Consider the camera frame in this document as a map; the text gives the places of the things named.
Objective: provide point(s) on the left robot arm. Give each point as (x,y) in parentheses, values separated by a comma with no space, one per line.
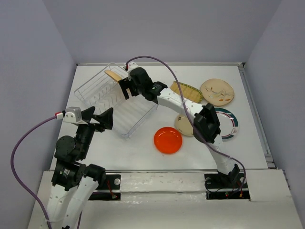
(73,182)

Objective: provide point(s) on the small cream plate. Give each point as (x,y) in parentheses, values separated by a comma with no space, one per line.
(183,125)

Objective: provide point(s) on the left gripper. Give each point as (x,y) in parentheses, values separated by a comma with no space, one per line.
(93,123)

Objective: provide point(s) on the tan round plate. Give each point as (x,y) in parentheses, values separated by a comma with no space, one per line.
(114,76)

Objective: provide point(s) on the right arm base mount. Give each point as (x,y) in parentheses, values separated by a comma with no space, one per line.
(219,190)

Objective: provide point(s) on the white green-rimmed plate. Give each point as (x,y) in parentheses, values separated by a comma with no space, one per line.
(228,123)

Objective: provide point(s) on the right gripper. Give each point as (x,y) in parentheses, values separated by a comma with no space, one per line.
(132,84)

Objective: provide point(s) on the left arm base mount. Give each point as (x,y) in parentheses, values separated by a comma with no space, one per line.
(109,190)

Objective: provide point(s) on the beige floral plate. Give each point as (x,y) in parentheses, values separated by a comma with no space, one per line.
(217,92)

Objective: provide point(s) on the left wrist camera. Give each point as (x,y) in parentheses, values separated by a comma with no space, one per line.
(72,115)

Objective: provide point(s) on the woven bamboo tray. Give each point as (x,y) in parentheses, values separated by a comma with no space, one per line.
(189,92)

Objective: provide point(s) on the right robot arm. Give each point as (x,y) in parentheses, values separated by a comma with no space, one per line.
(203,118)

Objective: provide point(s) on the orange plate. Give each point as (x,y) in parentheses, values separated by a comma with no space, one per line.
(168,140)

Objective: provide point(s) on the white wire dish rack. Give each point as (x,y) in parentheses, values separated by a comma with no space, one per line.
(102,92)

